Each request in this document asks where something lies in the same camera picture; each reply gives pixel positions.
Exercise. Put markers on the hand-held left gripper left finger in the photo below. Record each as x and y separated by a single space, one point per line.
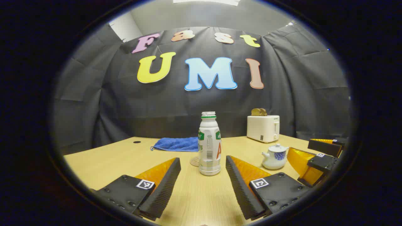
165 188

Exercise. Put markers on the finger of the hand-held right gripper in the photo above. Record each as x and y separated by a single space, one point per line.
323 162
325 148

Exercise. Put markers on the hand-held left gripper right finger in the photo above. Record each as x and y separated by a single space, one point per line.
240 188

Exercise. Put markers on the round woven coaster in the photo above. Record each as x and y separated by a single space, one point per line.
194 162

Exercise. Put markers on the white blue-patterned teacup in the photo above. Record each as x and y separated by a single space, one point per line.
273 162

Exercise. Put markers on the white plastic water bottle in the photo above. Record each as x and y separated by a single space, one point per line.
209 147

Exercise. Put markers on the blue towel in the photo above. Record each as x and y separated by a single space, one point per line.
177 144

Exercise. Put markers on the white toaster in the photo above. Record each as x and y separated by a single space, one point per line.
262 128

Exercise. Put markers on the toasted bread slice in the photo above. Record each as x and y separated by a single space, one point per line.
259 112

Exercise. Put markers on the black backdrop cloth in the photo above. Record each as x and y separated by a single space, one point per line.
125 103

